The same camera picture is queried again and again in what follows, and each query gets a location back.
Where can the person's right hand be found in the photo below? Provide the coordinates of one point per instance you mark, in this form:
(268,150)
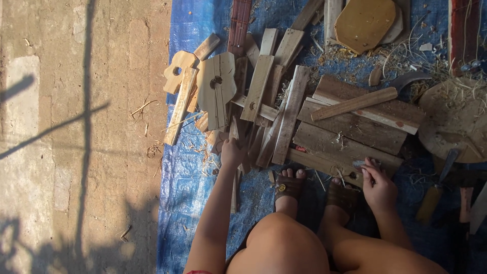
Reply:
(378,190)

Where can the person's left hand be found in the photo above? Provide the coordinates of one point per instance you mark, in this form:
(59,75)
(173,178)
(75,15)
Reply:
(231,154)

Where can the person's left fingers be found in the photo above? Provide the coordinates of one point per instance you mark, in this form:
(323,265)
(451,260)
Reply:
(229,142)

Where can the person's right fingers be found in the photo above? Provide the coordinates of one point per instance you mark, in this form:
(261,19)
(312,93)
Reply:
(369,171)

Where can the small grey piece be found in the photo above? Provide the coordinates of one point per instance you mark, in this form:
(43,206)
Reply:
(358,163)

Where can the narrow wooden strip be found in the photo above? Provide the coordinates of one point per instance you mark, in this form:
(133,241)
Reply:
(234,190)

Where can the pile of wooden planks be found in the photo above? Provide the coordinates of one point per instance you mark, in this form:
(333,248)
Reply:
(342,125)

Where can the grey guitar-shaped wood cutout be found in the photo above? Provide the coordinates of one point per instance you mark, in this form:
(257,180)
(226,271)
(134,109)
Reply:
(216,89)

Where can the blue plastic tarp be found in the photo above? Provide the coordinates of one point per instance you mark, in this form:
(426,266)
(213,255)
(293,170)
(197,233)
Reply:
(190,182)

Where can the brown left sandal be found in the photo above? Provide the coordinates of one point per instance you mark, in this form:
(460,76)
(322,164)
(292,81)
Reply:
(288,187)

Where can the person's right leg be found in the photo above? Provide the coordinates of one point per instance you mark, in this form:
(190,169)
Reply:
(365,247)

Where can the person's leg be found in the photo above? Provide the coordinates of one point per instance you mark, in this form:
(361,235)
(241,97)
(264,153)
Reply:
(365,247)
(281,239)

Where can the tan guitar-shaped wood cutout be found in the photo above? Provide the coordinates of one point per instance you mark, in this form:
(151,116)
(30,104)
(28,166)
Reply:
(177,72)

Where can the round wooden chopping block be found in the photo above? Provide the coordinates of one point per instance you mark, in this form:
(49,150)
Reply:
(452,118)

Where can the curved metal machete blade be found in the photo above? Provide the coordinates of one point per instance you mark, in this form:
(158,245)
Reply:
(407,78)

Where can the person's left leg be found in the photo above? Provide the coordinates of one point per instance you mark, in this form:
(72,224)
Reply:
(281,239)

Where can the red fretted instrument neck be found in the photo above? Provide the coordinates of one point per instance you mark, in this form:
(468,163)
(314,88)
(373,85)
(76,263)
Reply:
(239,26)

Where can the pale flat blade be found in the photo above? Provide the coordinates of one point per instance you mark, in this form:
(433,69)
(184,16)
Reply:
(479,211)

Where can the heap of wood shavings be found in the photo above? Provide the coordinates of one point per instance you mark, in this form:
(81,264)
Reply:
(403,57)

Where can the rounded yellow wooden board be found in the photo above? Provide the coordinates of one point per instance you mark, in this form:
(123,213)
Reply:
(364,23)

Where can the red painted wooden beam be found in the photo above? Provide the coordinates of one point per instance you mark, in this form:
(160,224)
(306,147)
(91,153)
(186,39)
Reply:
(461,34)

